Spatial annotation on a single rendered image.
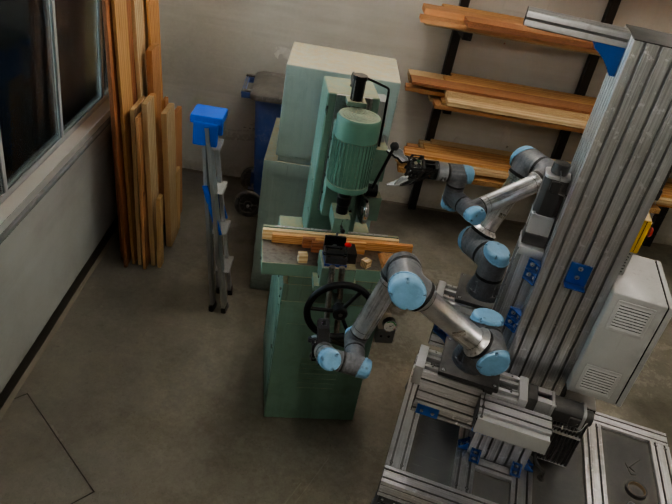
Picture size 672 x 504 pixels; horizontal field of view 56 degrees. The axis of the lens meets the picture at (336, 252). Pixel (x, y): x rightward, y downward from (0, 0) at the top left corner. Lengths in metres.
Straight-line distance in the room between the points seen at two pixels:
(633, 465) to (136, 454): 2.24
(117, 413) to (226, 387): 0.53
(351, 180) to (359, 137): 0.18
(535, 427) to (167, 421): 1.66
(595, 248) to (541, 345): 0.46
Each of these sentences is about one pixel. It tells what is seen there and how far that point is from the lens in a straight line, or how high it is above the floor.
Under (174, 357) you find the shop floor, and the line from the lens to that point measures 3.47.
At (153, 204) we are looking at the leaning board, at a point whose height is 0.42.
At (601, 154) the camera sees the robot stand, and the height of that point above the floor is 1.67.
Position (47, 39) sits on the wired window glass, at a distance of 3.34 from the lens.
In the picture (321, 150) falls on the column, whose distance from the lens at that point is 2.75.
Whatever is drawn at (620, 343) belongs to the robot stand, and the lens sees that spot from 2.51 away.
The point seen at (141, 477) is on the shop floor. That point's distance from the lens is 2.97.
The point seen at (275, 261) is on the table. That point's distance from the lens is 2.61.
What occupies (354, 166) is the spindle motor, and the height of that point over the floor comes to 1.33.
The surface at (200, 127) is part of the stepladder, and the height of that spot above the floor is 1.10.
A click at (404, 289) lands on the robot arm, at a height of 1.24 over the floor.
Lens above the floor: 2.35
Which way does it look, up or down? 32 degrees down
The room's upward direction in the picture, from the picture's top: 11 degrees clockwise
